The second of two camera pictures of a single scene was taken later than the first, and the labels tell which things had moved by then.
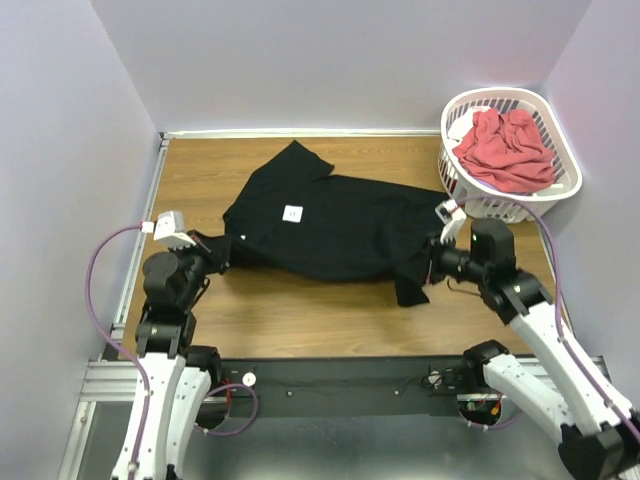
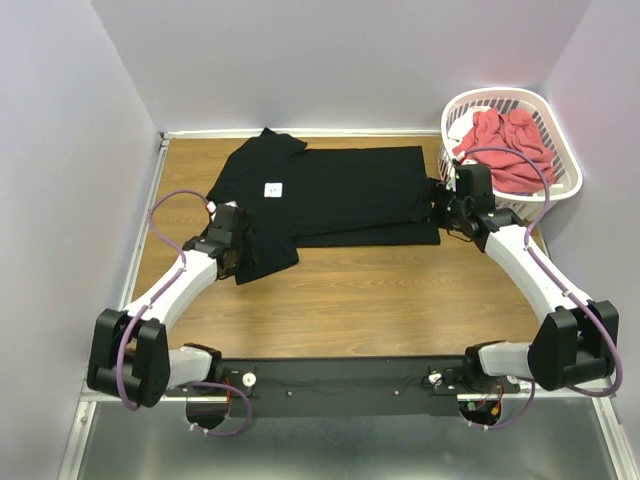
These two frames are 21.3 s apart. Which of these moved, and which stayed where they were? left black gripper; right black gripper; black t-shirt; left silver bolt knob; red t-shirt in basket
Moved: left black gripper; right black gripper; black t-shirt
Stayed: red t-shirt in basket; left silver bolt knob
